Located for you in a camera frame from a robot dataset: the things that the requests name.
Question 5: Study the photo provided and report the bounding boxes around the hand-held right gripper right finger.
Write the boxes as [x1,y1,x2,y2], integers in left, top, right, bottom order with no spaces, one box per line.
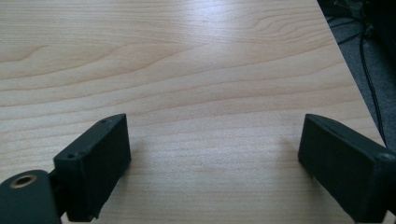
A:
[297,113,396,224]

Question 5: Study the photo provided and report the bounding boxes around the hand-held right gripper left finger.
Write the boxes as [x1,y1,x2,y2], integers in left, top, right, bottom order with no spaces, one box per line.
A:
[52,113,133,223]

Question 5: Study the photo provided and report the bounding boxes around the black cable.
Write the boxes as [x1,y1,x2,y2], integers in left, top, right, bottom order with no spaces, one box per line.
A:
[359,29,389,147]

